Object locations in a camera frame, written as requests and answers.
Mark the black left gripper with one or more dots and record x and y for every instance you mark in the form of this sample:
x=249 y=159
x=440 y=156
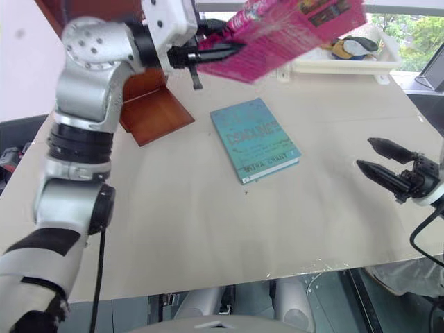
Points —
x=180 y=56

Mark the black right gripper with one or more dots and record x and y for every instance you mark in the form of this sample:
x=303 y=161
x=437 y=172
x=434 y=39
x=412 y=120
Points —
x=419 y=177

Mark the pink book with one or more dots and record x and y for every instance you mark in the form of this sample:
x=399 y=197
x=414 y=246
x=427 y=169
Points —
x=277 y=38

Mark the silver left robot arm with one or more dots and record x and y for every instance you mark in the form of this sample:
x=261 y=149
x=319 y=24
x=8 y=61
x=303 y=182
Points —
x=83 y=93

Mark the brown wooden bookshelf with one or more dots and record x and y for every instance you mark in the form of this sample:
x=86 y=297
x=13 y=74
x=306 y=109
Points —
x=152 y=114

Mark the teal book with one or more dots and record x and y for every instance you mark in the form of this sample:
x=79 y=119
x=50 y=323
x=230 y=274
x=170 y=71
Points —
x=255 y=138

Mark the black stand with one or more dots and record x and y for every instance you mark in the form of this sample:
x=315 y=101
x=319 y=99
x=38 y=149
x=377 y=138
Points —
x=433 y=73

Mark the white plastic tray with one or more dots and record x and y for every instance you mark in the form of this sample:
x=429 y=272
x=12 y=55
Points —
x=347 y=66

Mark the plush toy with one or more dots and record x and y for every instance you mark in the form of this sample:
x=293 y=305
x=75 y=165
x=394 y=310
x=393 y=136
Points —
x=352 y=46

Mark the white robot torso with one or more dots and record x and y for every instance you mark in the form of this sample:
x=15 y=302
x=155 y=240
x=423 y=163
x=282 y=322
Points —
x=222 y=324

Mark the black and red device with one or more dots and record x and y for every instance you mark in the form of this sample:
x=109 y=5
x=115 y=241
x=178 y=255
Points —
x=10 y=161

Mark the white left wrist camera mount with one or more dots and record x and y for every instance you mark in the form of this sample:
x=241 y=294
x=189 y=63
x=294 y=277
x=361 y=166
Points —
x=169 y=21

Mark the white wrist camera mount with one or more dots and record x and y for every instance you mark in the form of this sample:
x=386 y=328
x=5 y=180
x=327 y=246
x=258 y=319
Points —
x=433 y=197
x=169 y=21

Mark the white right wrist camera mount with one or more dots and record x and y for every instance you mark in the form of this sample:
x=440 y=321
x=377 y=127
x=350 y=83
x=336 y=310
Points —
x=433 y=197

